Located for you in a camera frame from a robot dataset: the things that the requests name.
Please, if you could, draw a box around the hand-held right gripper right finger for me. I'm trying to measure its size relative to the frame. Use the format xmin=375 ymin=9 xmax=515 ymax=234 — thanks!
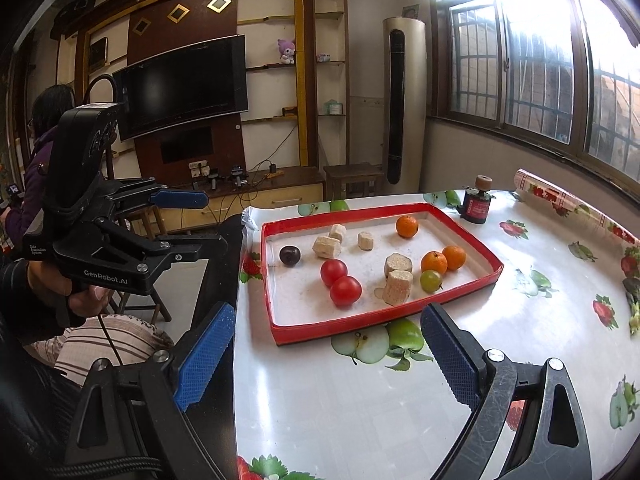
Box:
xmin=420 ymin=302 xmax=593 ymax=480

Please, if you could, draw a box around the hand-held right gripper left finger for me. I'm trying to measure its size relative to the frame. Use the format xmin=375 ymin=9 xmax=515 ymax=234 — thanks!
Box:
xmin=62 ymin=301 xmax=237 ymax=480

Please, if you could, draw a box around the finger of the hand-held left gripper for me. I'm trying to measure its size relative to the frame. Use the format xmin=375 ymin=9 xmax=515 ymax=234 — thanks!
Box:
xmin=100 ymin=219 xmax=230 ymax=282
xmin=112 ymin=178 xmax=210 ymax=221

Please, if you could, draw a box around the beige cylinder block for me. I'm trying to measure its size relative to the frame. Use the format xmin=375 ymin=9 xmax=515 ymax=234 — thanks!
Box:
xmin=382 ymin=270 xmax=414 ymax=306

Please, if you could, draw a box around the large beige round block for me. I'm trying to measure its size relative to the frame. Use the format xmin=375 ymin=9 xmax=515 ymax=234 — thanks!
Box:
xmin=384 ymin=253 xmax=414 ymax=278

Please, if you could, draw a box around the red-rimmed white tray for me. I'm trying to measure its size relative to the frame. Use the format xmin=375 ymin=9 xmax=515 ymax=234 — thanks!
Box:
xmin=260 ymin=202 xmax=504 ymax=346

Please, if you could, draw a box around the red tomato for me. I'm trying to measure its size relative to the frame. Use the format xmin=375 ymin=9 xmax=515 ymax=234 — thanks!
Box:
xmin=329 ymin=276 xmax=363 ymax=308
xmin=320 ymin=259 xmax=348 ymax=287

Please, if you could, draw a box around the person's left forearm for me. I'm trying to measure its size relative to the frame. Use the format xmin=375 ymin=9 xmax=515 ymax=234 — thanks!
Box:
xmin=0 ymin=255 xmax=66 ymax=341

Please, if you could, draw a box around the person's left hand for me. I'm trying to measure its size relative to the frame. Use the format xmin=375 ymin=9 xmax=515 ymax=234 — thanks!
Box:
xmin=27 ymin=260 xmax=113 ymax=318

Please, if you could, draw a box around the striped beige cloth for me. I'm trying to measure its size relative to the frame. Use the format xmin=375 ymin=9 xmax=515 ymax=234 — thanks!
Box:
xmin=30 ymin=312 xmax=176 ymax=386

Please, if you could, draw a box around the black television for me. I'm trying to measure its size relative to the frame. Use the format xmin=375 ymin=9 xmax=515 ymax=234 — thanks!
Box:
xmin=112 ymin=35 xmax=249 ymax=142

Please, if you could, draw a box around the red-label black motor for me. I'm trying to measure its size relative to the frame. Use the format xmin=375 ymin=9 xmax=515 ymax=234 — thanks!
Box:
xmin=460 ymin=175 xmax=495 ymax=225

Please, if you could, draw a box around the wooden stool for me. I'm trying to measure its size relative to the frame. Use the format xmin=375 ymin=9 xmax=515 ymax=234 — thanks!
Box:
xmin=324 ymin=162 xmax=386 ymax=201

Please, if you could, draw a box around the bok choy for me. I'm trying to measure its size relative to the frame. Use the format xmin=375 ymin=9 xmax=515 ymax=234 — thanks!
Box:
xmin=624 ymin=287 xmax=640 ymax=337

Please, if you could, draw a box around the floor-standing air conditioner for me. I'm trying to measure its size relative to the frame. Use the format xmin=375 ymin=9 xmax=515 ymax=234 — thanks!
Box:
xmin=382 ymin=16 xmax=427 ymax=196

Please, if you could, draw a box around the thin black cable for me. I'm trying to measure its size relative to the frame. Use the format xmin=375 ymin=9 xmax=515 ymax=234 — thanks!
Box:
xmin=97 ymin=312 xmax=123 ymax=368

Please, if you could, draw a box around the wooden television wall unit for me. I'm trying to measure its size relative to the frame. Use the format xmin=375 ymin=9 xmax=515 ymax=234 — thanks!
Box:
xmin=75 ymin=0 xmax=351 ymax=241

